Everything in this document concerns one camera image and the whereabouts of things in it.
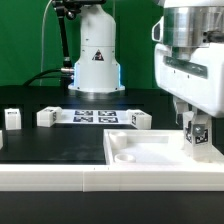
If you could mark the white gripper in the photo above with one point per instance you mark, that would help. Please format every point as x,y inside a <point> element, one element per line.
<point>199,82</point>

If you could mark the white square tabletop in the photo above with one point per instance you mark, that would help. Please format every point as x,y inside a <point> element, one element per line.
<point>150,147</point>

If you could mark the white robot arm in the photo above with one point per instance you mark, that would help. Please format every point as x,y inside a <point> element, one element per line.
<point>188,55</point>

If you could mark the white marker sheet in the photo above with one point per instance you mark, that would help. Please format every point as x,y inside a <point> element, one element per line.
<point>76,116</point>

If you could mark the white U-shaped fence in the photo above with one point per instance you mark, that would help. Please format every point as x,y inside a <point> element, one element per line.
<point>106,177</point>

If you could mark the black camera stand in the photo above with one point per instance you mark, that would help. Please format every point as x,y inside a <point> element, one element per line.
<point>69,9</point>

